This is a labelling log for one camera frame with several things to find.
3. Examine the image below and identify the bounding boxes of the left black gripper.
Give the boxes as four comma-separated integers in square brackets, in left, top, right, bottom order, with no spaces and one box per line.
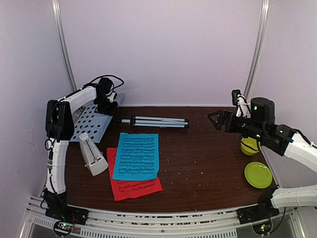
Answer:
[95,95,118,115]

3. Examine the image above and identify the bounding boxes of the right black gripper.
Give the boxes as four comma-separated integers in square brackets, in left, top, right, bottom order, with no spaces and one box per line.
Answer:
[208,110,266,142]

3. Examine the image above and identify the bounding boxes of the white perforated music stand desk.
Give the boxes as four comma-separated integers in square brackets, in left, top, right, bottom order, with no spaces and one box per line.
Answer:
[70,101,113,143]

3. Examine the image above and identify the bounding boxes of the silver tripod stand legs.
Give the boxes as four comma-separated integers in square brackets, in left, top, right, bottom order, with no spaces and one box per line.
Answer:
[117,116,189,128]

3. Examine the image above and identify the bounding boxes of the blue sheet music paper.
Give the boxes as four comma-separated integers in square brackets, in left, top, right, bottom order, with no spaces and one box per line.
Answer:
[112,133,160,181]

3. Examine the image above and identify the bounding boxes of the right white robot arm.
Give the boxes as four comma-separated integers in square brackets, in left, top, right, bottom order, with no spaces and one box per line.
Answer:
[207,97,317,219]

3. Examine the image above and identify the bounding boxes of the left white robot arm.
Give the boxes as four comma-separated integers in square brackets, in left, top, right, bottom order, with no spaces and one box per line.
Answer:
[44,75,124,220]

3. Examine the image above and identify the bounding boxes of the yellow-green bowl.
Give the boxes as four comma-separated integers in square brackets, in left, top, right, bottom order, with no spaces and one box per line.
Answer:
[240,137,261,156]

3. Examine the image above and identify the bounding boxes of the white metronome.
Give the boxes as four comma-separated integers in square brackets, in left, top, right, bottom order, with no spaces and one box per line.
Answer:
[79,132,108,176]

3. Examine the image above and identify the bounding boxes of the yellow-green plate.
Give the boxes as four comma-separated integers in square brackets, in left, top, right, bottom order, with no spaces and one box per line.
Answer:
[244,162,273,189]

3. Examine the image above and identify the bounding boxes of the red sheet music paper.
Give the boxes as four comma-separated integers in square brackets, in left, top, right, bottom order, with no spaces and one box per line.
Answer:
[106,148,163,201]

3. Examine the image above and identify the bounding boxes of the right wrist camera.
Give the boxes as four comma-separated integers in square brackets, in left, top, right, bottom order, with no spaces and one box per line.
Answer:
[231,89,247,117]

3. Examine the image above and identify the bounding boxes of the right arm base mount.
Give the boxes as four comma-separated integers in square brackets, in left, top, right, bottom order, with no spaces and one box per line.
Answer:
[237,205,279,236]

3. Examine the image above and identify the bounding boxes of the aluminium front rail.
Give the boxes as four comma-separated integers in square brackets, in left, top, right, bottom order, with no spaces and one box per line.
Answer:
[26,195,298,238]

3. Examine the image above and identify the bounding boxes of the left aluminium corner post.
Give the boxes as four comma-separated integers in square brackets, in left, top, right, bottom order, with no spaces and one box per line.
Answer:
[52,0,77,92]

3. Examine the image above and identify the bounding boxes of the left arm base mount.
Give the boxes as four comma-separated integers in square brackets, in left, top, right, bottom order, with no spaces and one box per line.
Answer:
[45,206,89,237]

